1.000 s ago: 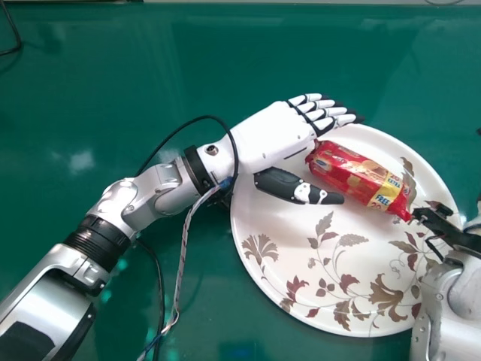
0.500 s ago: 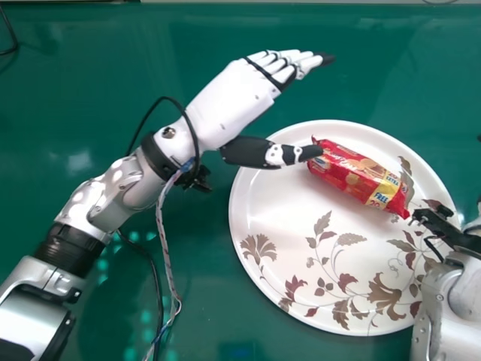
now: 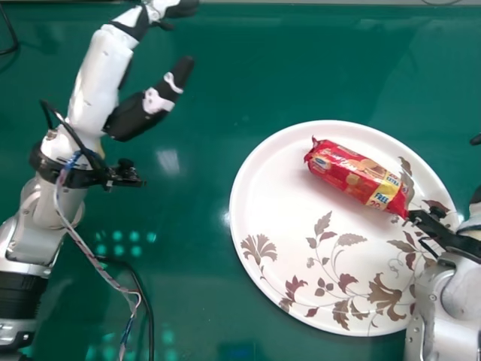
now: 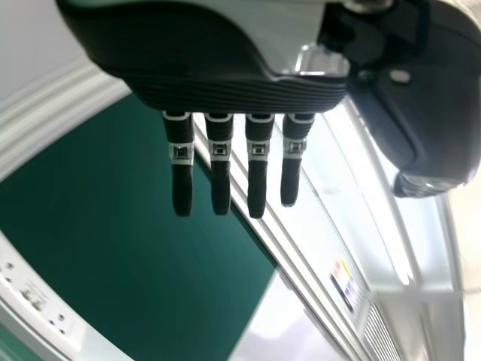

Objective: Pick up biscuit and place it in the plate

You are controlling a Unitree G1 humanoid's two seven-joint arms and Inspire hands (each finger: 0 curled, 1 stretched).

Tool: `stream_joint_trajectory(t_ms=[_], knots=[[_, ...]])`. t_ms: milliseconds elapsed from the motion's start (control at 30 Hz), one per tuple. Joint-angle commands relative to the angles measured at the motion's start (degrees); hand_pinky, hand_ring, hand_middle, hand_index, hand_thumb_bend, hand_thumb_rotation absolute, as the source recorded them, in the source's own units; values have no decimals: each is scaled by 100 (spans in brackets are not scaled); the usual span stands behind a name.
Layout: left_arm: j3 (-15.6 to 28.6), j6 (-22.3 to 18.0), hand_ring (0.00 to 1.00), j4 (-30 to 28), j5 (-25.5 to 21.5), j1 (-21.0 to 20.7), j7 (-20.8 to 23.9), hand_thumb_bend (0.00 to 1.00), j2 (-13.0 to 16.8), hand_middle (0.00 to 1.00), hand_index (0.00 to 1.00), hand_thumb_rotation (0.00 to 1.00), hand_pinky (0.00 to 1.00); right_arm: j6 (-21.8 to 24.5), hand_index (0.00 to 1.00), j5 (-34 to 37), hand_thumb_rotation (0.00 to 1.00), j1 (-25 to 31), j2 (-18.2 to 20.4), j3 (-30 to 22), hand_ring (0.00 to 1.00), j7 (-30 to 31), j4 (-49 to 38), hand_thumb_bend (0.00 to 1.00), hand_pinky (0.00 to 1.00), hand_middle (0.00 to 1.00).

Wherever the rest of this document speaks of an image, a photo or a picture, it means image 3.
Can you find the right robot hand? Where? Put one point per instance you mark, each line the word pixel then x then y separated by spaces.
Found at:
pixel 474 229

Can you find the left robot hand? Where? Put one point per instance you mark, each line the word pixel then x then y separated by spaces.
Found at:
pixel 101 82

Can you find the red biscuit packet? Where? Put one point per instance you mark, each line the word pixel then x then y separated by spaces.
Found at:
pixel 349 171

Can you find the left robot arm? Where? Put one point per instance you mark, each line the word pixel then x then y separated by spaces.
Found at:
pixel 37 218

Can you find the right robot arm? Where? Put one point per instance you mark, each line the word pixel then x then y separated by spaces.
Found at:
pixel 451 301

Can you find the white plate brown leaf pattern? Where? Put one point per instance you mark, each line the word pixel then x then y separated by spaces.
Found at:
pixel 285 210

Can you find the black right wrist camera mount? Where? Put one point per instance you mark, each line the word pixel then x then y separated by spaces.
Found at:
pixel 432 223

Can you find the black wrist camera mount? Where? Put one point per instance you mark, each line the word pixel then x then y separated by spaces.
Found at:
pixel 124 175
pixel 432 223

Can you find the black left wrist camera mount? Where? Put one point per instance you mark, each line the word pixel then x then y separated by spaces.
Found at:
pixel 124 175

